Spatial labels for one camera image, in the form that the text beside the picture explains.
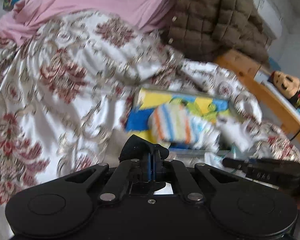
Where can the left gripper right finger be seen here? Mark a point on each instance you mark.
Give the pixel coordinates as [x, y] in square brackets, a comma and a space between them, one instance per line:
[188, 190]

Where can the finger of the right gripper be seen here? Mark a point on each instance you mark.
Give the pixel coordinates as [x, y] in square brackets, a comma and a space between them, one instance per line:
[281, 173]

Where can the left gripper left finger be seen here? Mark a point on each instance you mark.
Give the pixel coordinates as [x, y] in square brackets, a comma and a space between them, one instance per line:
[131, 178]

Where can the black sock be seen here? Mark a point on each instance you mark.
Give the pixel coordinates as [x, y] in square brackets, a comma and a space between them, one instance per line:
[136, 148]

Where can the white wet wipes pack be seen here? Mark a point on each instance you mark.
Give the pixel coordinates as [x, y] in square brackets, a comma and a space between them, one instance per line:
[207, 136]

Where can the striped cloth pouch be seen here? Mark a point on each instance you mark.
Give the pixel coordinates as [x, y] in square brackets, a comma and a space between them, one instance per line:
[172, 123]

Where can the white crumpled cloth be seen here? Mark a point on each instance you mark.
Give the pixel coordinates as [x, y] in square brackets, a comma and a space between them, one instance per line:
[234, 132]

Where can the grey tray with colourful lining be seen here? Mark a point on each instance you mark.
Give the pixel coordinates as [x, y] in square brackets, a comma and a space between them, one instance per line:
[200, 106]

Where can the plush doll with tan face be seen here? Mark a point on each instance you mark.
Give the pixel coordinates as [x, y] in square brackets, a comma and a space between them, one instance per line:
[288, 86]

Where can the white mattress board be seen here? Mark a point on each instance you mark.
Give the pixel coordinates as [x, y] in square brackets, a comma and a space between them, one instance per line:
[263, 78]

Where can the floral satin bedspread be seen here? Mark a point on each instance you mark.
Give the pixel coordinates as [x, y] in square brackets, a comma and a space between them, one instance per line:
[17, 174]

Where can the white air conditioner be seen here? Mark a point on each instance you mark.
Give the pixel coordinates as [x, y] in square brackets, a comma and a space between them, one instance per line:
[271, 18]

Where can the brown quilted jacket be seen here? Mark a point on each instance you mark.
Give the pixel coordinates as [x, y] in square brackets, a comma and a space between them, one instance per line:
[204, 29]

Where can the pink cloth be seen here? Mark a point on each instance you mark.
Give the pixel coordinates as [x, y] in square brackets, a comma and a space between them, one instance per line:
[27, 16]

